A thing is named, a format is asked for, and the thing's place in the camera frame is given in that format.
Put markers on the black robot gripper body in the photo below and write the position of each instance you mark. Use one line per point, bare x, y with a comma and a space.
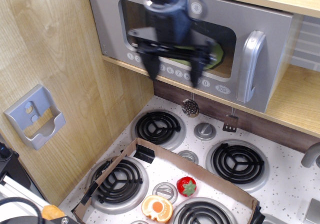
167, 31

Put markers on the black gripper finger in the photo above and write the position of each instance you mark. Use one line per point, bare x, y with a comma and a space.
197, 67
151, 63

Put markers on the silver toy microwave door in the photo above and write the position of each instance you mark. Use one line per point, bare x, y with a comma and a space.
231, 50

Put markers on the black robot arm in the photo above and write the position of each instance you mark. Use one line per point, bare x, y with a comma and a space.
167, 7

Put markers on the wooden microwave shelf cabinet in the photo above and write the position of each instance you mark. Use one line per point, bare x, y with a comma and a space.
294, 100

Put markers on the green plate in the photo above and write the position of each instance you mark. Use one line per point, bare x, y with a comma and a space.
216, 55

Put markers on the metal slotted spoon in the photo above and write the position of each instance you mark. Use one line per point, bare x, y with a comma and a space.
190, 107

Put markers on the back left black burner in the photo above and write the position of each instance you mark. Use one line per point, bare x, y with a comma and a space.
157, 127

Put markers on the black burner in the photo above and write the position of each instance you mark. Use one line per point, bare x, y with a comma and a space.
126, 184
202, 212
157, 127
236, 163

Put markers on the upper silver stove knob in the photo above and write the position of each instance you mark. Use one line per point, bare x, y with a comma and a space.
205, 131

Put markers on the silver stove knob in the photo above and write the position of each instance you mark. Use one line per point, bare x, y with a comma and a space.
189, 155
205, 131
167, 191

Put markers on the small metal spatula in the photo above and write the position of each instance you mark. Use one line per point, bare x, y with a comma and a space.
231, 122

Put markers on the middle silver stove knob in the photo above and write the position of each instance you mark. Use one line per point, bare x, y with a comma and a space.
189, 155

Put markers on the back right black burner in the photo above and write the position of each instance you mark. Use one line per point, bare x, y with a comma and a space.
236, 163

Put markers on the red toy strawberry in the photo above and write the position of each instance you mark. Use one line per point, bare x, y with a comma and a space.
186, 186

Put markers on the front left black burner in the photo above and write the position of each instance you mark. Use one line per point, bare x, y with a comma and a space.
126, 184

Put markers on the lower silver stove knob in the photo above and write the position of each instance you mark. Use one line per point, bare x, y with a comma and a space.
167, 191

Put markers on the front right black burner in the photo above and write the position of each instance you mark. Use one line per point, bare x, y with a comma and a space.
202, 212

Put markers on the orange toy fruit half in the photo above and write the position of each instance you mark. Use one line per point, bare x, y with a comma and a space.
157, 208

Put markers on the grey faucet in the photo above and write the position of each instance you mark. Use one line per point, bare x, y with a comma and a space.
311, 156

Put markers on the cardboard barrier strip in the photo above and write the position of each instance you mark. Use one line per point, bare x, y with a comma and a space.
147, 152

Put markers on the black device at left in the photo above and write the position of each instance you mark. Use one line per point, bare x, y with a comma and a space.
11, 167

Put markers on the orange toy piece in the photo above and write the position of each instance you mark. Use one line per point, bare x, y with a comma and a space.
51, 212

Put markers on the black round base with screw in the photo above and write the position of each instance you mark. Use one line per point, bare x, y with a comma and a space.
34, 219

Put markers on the grey wall phone holder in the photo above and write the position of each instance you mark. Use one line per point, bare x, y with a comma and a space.
28, 110

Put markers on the aluminium rail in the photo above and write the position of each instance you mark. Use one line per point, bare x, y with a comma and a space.
10, 188

